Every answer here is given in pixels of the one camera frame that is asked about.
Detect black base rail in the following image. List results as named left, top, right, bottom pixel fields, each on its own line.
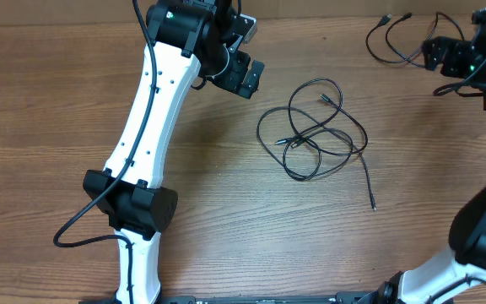
left=78, top=290, right=396, bottom=304

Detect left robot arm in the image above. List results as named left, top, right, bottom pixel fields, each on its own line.
left=83, top=1, right=264, bottom=303

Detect black USB cable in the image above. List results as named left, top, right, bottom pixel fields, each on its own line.
left=364, top=11, right=467, bottom=69
left=256, top=106, right=356, bottom=182
left=287, top=78, right=377, bottom=212

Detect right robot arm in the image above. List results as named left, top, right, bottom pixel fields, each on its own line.
left=360, top=8, right=486, bottom=303

